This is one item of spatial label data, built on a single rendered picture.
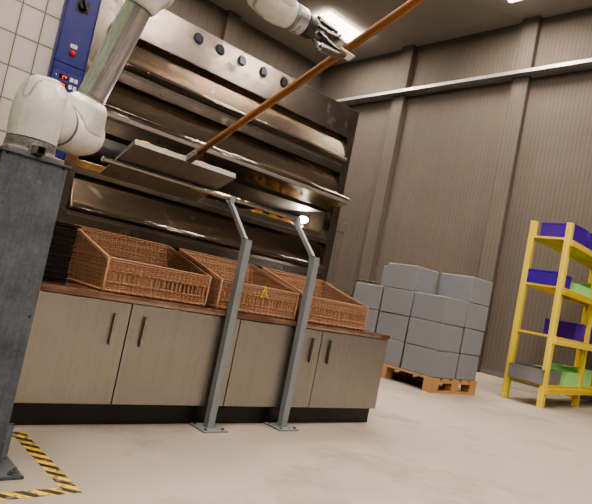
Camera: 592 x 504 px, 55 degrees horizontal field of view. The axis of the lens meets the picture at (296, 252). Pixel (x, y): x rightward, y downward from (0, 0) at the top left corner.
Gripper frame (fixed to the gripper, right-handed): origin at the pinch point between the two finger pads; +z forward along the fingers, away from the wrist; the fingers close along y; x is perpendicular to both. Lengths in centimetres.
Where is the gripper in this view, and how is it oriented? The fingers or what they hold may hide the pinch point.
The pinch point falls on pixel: (344, 49)
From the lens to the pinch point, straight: 210.5
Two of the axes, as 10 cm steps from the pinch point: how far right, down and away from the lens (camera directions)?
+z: 7.3, 2.0, 6.5
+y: 0.4, 9.4, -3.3
